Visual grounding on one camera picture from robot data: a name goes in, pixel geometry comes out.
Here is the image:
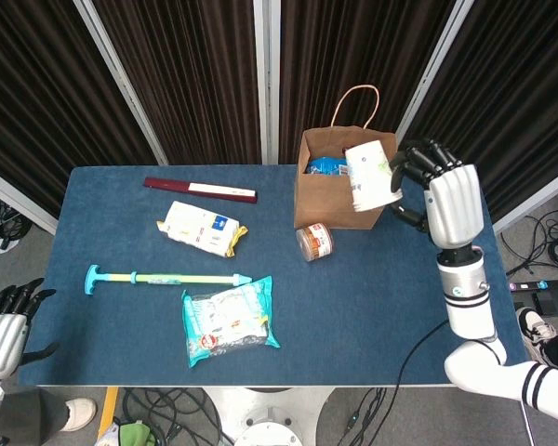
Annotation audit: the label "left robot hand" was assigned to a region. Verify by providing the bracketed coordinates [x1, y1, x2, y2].
[0, 277, 60, 380]

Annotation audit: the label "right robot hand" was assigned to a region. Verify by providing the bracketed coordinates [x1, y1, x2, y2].
[389, 137, 485, 248]

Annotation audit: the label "white paper cup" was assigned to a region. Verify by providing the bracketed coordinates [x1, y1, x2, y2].
[343, 141, 404, 214]

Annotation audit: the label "blue snack packet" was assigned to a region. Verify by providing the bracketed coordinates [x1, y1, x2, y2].
[306, 156, 350, 177]

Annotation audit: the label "clear plastic snack jar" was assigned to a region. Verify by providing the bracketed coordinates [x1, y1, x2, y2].
[295, 222, 335, 263]

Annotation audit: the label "dark grey trouser leg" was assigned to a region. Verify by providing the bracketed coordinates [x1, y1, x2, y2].
[0, 387, 72, 446]

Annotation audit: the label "brown paper bag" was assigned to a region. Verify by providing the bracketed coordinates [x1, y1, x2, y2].
[293, 84, 399, 230]

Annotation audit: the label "dark brown pleated curtain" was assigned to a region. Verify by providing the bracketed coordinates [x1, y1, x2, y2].
[402, 0, 558, 224]
[0, 0, 157, 219]
[278, 0, 457, 164]
[90, 0, 263, 166]

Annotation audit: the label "white black sneaker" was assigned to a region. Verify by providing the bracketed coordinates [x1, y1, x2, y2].
[515, 306, 558, 371]

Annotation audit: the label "blue fabric table cover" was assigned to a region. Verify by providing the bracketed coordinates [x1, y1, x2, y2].
[17, 164, 533, 387]

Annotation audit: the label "green cloth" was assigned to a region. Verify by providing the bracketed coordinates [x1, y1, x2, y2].
[113, 417, 157, 446]

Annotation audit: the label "green tube water pump toy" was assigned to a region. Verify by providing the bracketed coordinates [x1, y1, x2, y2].
[84, 264, 253, 295]

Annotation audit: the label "teal seaweed snack package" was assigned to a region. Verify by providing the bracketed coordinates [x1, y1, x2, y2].
[181, 275, 281, 369]

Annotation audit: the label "maroon folding fan box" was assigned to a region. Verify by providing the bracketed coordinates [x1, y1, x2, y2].
[143, 177, 259, 204]

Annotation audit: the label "white noodle pack yellow ends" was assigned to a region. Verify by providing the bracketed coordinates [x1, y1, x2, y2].
[156, 200, 249, 259]

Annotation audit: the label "white partition base rail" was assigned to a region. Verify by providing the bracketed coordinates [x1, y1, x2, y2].
[492, 164, 558, 236]
[0, 162, 60, 236]

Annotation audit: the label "white aluminium partition post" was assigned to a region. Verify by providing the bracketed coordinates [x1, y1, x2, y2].
[392, 0, 475, 143]
[73, 0, 169, 166]
[252, 0, 281, 165]

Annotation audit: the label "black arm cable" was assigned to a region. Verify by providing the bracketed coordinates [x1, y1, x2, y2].
[392, 319, 450, 389]

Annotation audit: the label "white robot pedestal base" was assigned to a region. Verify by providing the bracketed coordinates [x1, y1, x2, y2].
[204, 386, 336, 446]

